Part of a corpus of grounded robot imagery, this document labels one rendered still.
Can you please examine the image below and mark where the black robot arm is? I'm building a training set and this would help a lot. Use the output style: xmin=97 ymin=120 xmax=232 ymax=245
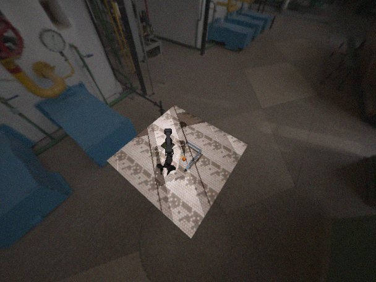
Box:
xmin=164 ymin=129 xmax=174 ymax=171

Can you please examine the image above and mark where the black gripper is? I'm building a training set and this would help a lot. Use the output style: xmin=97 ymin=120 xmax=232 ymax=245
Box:
xmin=156 ymin=160 xmax=176 ymax=175

